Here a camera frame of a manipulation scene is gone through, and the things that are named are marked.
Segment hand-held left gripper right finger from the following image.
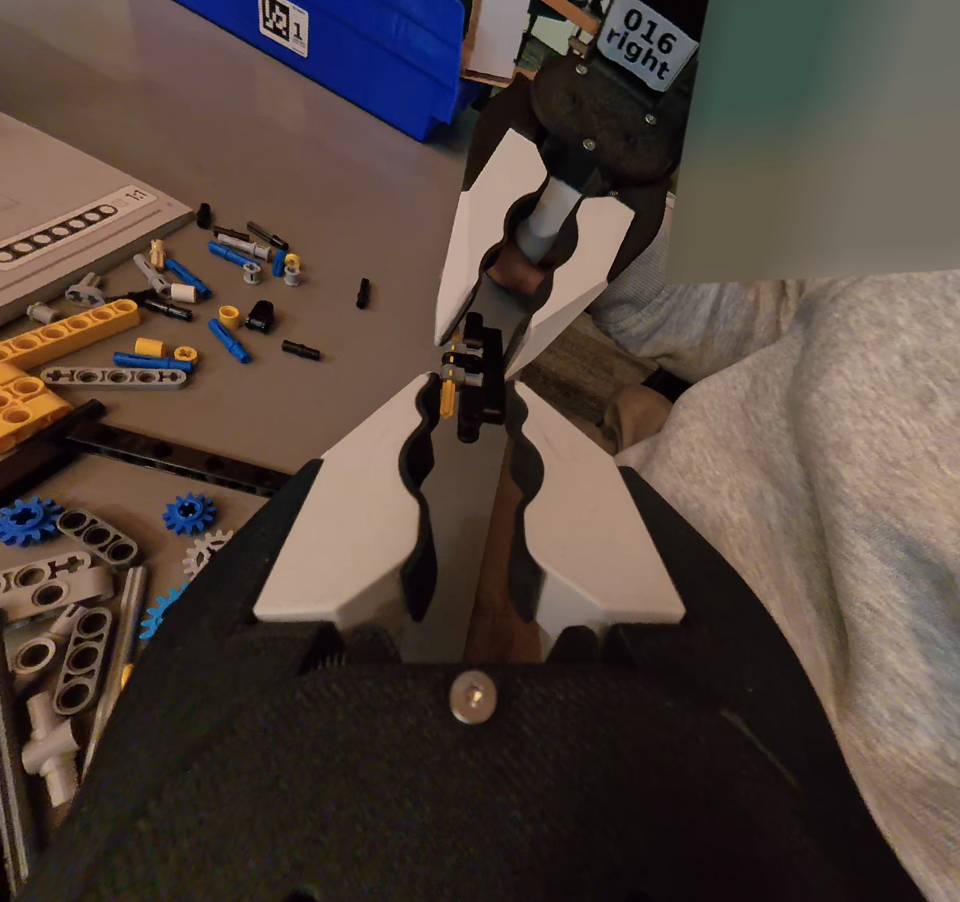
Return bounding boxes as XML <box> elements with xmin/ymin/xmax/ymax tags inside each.
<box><xmin>506</xmin><ymin>383</ymin><xmax>687</xmax><ymax>656</ymax></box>

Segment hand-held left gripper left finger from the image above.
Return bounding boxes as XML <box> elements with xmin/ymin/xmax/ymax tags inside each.
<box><xmin>253</xmin><ymin>371</ymin><xmax>442</xmax><ymax>632</ymax></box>

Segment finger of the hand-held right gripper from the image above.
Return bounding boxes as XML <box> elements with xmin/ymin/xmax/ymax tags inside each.
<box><xmin>433</xmin><ymin>126</ymin><xmax>552</xmax><ymax>348</ymax></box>
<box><xmin>501</xmin><ymin>193</ymin><xmax>636</xmax><ymax>384</ymax></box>

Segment small black lego assembly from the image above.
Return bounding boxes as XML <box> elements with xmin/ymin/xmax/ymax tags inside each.
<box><xmin>441</xmin><ymin>311</ymin><xmax>507</xmax><ymax>444</ymax></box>

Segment person's right forearm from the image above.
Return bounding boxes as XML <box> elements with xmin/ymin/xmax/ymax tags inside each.
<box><xmin>588</xmin><ymin>227</ymin><xmax>811</xmax><ymax>386</ymax></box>

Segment grey lego gear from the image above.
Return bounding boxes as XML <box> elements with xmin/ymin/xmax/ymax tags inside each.
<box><xmin>182</xmin><ymin>529</ymin><xmax>235</xmax><ymax>581</ymax></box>

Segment small blue lego gear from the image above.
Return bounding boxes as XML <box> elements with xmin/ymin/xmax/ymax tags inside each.
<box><xmin>162</xmin><ymin>493</ymin><xmax>219</xmax><ymax>537</ymax></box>
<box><xmin>0</xmin><ymin>498</ymin><xmax>65</xmax><ymax>548</ymax></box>

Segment black long lego beam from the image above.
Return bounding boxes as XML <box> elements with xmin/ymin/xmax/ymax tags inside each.
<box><xmin>66</xmin><ymin>422</ymin><xmax>295</xmax><ymax>500</ymax></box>

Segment large blue lego gear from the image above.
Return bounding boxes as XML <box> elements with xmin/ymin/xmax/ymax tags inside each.
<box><xmin>139</xmin><ymin>581</ymin><xmax>189</xmax><ymax>641</ymax></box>

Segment black long lego pin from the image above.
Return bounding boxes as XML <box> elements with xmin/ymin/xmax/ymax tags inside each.
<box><xmin>105</xmin><ymin>290</ymin><xmax>195</xmax><ymax>320</ymax></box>

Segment grey lego axle connector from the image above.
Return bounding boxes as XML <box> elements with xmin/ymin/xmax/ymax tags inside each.
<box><xmin>13</xmin><ymin>603</ymin><xmax>84</xmax><ymax>674</ymax></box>

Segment black lego bar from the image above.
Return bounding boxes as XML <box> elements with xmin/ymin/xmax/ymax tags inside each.
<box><xmin>0</xmin><ymin>401</ymin><xmax>108</xmax><ymax>494</ymax></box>

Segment grey lego axle pin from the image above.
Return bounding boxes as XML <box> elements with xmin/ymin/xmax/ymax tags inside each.
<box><xmin>133</xmin><ymin>253</ymin><xmax>174</xmax><ymax>296</ymax></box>

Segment yellow long lego beam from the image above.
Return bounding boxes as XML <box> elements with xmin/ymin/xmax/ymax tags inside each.
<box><xmin>0</xmin><ymin>299</ymin><xmax>141</xmax><ymax>371</ymax></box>

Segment yellow angled lego beam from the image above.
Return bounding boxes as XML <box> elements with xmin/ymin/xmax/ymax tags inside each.
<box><xmin>0</xmin><ymin>362</ymin><xmax>52</xmax><ymax>455</ymax></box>

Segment white lego cross connector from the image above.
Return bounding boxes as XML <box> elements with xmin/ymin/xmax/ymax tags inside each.
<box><xmin>21</xmin><ymin>692</ymin><xmax>80</xmax><ymax>807</ymax></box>

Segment person's right hand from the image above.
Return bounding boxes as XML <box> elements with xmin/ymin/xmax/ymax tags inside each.
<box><xmin>483</xmin><ymin>248</ymin><xmax>558</xmax><ymax>296</ymax></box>

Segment tan shoe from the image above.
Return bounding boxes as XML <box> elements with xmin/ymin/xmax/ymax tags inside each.
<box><xmin>600</xmin><ymin>383</ymin><xmax>676</xmax><ymax>457</ymax></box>

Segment white cardboard panel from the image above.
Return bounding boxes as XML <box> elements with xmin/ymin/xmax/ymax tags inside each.
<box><xmin>461</xmin><ymin>0</ymin><xmax>537</xmax><ymax>86</ymax></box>

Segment grey sweatpants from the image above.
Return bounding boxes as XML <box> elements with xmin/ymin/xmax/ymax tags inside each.
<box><xmin>611</xmin><ymin>272</ymin><xmax>960</xmax><ymax>902</ymax></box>

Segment blue plastic bin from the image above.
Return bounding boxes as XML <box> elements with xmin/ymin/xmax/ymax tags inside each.
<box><xmin>116</xmin><ymin>0</ymin><xmax>489</xmax><ymax>144</ymax></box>

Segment grey and black long pin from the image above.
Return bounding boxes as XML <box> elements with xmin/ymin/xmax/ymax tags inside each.
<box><xmin>212</xmin><ymin>224</ymin><xmax>273</xmax><ymax>260</ymax></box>

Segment light grey thick liftarm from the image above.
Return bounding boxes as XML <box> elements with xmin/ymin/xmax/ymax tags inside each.
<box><xmin>0</xmin><ymin>566</ymin><xmax>115</xmax><ymax>611</ymax></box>

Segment dark grey three-hole liftarm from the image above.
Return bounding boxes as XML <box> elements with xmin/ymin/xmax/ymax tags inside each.
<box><xmin>56</xmin><ymin>508</ymin><xmax>140</xmax><ymax>569</ymax></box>
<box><xmin>52</xmin><ymin>605</ymin><xmax>114</xmax><ymax>716</ymax></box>

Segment silver long axle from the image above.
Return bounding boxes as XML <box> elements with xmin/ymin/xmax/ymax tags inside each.
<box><xmin>78</xmin><ymin>564</ymin><xmax>150</xmax><ymax>779</ymax></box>

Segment blue long axle pin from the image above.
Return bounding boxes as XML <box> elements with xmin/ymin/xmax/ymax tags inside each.
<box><xmin>112</xmin><ymin>350</ymin><xmax>195</xmax><ymax>373</ymax></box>

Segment light grey thin five-hole liftarm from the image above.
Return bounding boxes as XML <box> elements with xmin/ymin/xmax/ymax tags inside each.
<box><xmin>41</xmin><ymin>365</ymin><xmax>189</xmax><ymax>392</ymax></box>

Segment light grey thin slotted liftarm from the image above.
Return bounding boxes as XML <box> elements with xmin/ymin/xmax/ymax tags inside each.
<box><xmin>0</xmin><ymin>551</ymin><xmax>93</xmax><ymax>594</ymax></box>

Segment grey instruction booklet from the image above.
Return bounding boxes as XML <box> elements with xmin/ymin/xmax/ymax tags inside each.
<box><xmin>0</xmin><ymin>113</ymin><xmax>195</xmax><ymax>327</ymax></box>

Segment dark grey long axle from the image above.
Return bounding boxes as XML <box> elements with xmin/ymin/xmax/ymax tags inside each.
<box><xmin>0</xmin><ymin>617</ymin><xmax>39</xmax><ymax>888</ymax></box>

